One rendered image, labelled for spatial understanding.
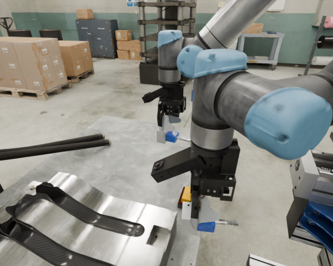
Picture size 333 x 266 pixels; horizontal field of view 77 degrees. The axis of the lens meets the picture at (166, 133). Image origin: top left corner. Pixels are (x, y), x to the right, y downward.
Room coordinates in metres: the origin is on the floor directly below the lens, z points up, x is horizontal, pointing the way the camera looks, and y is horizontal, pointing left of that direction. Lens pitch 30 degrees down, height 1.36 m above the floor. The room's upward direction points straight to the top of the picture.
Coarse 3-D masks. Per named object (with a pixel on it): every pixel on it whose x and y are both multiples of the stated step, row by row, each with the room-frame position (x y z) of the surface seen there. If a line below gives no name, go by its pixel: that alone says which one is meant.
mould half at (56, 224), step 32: (32, 192) 0.48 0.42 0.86; (96, 192) 0.44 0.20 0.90; (32, 224) 0.31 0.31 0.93; (64, 224) 0.33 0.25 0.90; (160, 224) 0.34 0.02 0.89; (0, 256) 0.24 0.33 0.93; (32, 256) 0.25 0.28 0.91; (96, 256) 0.26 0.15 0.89; (128, 256) 0.26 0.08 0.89; (160, 256) 0.26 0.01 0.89
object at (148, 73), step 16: (160, 0) 5.43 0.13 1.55; (192, 0) 5.21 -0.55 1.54; (144, 16) 4.48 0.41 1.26; (160, 16) 5.43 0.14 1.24; (176, 16) 5.53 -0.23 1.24; (192, 16) 5.21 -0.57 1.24; (144, 32) 4.46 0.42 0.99; (192, 32) 5.22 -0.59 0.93; (144, 48) 4.45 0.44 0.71; (144, 64) 4.41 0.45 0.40; (144, 80) 4.39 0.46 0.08
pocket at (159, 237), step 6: (156, 228) 0.34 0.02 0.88; (162, 228) 0.33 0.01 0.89; (150, 234) 0.32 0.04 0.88; (156, 234) 0.33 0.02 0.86; (162, 234) 0.33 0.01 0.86; (168, 234) 0.32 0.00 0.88; (150, 240) 0.31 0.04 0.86; (156, 240) 0.31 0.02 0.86; (162, 240) 0.31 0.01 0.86; (168, 240) 0.31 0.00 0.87; (156, 246) 0.30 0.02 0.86; (162, 246) 0.30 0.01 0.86
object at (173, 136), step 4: (156, 132) 0.70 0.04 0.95; (164, 132) 0.69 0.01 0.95; (168, 132) 0.71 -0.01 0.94; (172, 132) 0.71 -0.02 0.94; (176, 132) 0.71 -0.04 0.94; (160, 136) 0.70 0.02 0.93; (164, 136) 0.69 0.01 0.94; (168, 136) 0.69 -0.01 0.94; (172, 136) 0.68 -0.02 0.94; (176, 136) 0.69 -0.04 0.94; (160, 140) 0.70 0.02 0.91; (164, 140) 0.69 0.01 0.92; (168, 140) 0.69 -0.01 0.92; (172, 140) 0.68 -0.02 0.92; (176, 140) 0.69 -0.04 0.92; (184, 140) 0.68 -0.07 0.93; (188, 140) 0.67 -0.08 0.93
